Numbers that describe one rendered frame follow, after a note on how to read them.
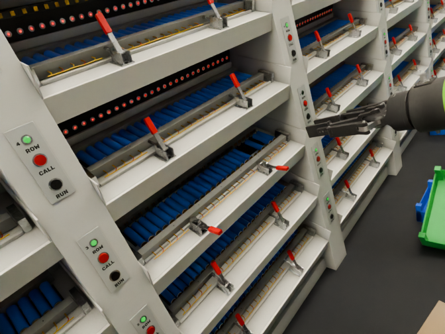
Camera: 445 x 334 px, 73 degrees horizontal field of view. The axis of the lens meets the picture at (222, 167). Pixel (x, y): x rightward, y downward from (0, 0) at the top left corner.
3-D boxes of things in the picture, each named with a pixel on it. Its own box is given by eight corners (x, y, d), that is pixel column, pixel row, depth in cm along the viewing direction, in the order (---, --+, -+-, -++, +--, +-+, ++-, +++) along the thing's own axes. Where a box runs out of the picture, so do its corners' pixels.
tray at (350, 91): (381, 81, 136) (390, 50, 127) (317, 142, 102) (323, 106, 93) (338, 72, 147) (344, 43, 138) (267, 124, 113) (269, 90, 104)
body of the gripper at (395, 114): (418, 82, 58) (371, 94, 65) (401, 98, 53) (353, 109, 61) (428, 118, 60) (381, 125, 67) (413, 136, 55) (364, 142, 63)
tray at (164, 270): (303, 156, 96) (306, 130, 90) (156, 297, 62) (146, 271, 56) (253, 136, 107) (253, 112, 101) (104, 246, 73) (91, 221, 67)
